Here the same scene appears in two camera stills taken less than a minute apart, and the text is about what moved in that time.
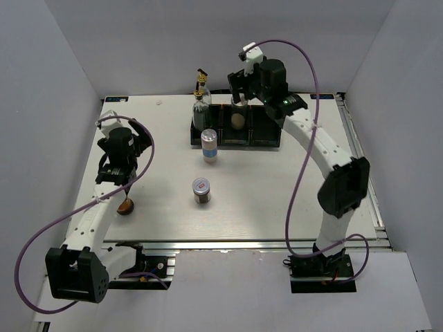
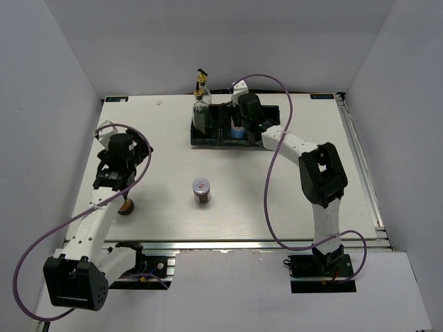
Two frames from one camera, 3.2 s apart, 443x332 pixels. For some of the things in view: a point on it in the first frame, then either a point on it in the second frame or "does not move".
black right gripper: [236, 83] -> [228, 110]
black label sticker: [116, 99] does not move
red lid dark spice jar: [201, 187] does not move
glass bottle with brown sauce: [200, 111] does not move
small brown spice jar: [126, 207] does not move
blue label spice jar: [210, 146] -> [237, 132]
